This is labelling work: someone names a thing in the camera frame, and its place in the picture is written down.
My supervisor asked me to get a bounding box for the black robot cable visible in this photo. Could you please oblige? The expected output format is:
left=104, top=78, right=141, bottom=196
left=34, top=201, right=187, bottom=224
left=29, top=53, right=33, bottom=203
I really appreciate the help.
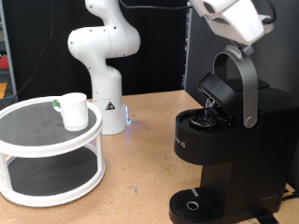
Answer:
left=13, top=0, right=277, bottom=101

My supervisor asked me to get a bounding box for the dark grey partition panel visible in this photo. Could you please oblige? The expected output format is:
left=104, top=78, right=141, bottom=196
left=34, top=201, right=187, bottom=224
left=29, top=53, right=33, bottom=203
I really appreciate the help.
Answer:
left=183, top=0, right=299, bottom=104

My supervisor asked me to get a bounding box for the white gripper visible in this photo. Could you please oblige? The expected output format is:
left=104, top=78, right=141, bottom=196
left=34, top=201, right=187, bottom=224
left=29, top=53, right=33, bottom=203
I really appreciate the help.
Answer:
left=190, top=0, right=276, bottom=57

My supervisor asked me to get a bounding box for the black backdrop curtain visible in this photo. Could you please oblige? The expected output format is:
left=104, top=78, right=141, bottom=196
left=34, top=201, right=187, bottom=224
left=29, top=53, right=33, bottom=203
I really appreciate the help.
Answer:
left=3, top=0, right=188, bottom=101

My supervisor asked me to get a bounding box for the black Keurig coffee machine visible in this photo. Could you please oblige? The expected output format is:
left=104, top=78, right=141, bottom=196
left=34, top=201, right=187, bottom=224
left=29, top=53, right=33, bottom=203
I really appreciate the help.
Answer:
left=168, top=44, right=299, bottom=224

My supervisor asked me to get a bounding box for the white mug green-marked handle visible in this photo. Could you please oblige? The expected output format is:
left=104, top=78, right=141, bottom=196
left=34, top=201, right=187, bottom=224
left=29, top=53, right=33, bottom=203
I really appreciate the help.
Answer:
left=51, top=91, right=90, bottom=133

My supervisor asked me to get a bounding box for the grey metal shelf post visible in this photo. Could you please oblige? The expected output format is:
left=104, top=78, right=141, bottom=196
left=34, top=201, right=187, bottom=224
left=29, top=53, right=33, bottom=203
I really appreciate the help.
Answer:
left=0, top=0, right=18, bottom=99

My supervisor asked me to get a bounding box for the black power cord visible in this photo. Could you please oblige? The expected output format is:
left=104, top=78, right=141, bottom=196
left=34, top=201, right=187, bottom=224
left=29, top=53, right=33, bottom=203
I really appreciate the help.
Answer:
left=281, top=186, right=299, bottom=203

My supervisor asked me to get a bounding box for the white two-tier turntable shelf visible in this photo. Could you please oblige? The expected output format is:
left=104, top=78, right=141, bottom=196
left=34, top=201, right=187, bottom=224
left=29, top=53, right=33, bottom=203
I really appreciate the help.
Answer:
left=0, top=95, right=107, bottom=208

